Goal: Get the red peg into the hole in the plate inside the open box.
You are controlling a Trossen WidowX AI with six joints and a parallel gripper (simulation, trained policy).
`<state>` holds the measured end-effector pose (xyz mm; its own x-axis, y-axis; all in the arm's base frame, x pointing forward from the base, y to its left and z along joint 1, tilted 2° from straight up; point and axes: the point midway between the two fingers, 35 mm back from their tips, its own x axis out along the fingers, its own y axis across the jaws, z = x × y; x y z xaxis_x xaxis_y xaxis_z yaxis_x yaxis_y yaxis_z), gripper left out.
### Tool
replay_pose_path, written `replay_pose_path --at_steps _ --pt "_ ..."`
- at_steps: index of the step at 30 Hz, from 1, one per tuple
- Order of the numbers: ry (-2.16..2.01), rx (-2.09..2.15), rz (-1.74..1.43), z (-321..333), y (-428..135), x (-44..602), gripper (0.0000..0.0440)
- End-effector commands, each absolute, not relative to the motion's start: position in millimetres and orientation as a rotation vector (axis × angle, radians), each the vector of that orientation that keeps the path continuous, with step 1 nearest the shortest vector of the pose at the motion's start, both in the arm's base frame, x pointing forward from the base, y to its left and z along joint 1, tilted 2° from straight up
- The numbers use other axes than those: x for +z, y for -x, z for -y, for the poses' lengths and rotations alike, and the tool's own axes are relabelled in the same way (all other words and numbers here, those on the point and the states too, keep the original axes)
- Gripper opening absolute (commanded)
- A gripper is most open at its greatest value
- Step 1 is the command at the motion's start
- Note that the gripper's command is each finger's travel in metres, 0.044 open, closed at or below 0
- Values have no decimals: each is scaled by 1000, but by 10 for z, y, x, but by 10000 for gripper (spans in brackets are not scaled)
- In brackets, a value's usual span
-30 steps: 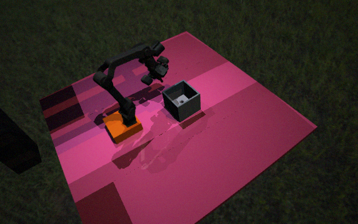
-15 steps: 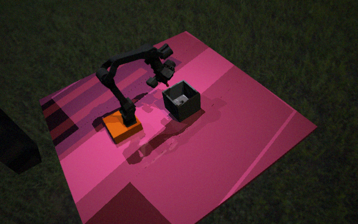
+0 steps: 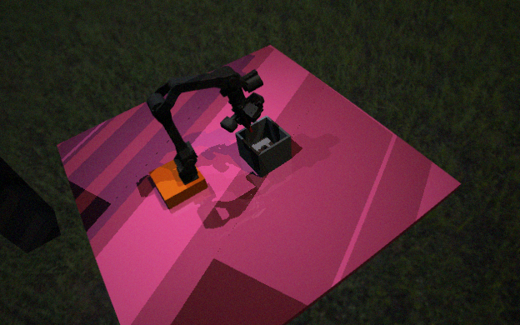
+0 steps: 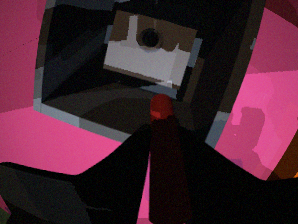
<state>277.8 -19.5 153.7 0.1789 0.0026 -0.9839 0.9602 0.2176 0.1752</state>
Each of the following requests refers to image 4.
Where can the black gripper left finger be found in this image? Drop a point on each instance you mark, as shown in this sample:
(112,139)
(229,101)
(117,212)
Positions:
(108,193)

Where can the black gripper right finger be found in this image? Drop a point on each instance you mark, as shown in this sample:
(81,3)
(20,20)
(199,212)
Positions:
(224,193)

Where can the dark red peg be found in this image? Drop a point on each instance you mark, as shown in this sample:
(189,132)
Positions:
(169,201)

